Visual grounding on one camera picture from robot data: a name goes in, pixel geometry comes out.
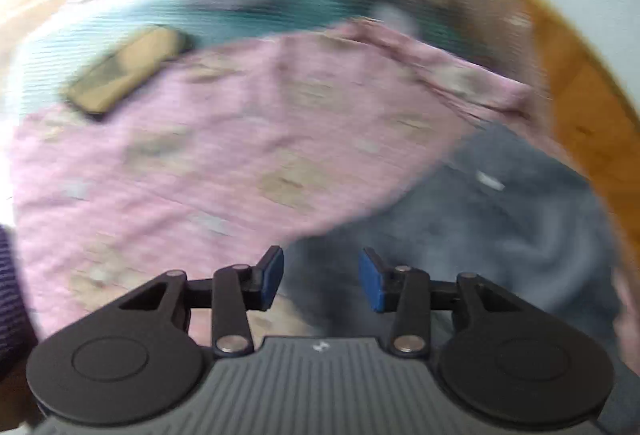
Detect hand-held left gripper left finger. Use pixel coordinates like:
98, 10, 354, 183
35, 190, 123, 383
117, 245, 285, 360

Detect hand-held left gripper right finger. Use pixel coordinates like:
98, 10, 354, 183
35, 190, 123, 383
359, 247, 526, 360

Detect grey pants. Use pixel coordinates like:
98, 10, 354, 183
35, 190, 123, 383
285, 122, 626, 351

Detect person's right hand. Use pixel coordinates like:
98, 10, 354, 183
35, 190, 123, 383
611, 267, 640, 368

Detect pink printed bed sheet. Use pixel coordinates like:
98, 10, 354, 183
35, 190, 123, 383
10, 17, 561, 346

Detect person's purple striped clothing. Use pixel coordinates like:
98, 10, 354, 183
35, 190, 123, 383
0, 225, 37, 368

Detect teal blanket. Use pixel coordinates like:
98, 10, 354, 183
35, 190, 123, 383
15, 0, 451, 86

